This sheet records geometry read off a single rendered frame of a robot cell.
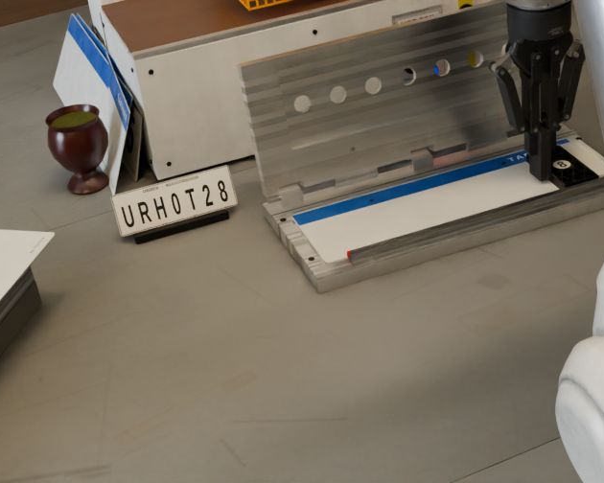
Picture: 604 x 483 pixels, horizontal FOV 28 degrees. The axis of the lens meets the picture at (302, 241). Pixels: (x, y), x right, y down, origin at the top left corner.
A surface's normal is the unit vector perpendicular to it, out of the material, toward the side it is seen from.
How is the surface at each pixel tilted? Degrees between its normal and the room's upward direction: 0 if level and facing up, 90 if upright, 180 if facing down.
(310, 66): 78
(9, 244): 0
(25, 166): 0
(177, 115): 90
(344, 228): 0
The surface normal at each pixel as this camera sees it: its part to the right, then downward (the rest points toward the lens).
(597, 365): -0.76, -0.39
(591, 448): -0.92, 0.38
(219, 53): 0.33, 0.46
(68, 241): -0.11, -0.84
